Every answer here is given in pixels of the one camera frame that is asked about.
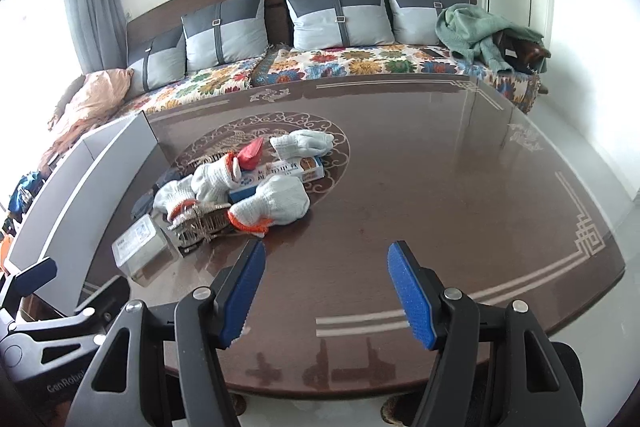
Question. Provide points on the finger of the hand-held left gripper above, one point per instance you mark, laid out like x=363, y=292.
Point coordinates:
x=30, y=271
x=102, y=299

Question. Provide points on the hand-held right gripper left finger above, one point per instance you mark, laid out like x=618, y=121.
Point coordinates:
x=245, y=292

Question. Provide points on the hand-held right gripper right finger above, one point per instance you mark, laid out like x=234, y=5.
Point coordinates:
x=410, y=292

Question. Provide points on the clear plastic box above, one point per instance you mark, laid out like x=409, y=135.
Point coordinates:
x=140, y=247

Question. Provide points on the large rhinestone hair clip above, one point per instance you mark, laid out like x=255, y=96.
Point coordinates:
x=200, y=221

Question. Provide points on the white knit glove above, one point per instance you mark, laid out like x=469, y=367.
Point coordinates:
x=272, y=207
x=305, y=143
x=212, y=183
x=167, y=197

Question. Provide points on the white cardboard box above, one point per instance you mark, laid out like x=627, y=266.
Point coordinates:
x=85, y=187

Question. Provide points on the long blue carton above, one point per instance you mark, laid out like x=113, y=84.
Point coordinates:
x=295, y=169

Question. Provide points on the blue clothes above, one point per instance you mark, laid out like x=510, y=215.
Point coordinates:
x=27, y=189

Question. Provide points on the pink quilt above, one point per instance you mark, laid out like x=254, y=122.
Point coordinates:
x=95, y=102

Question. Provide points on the floral sofa cover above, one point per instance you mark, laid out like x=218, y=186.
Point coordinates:
x=350, y=63

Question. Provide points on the grey two-tone pillow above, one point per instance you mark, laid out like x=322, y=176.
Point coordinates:
x=425, y=12
x=340, y=19
x=160, y=57
x=225, y=32

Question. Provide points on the dark brown bag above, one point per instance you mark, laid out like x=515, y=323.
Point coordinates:
x=525, y=52

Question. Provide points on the green knit blanket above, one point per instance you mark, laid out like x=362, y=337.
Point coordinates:
x=470, y=32

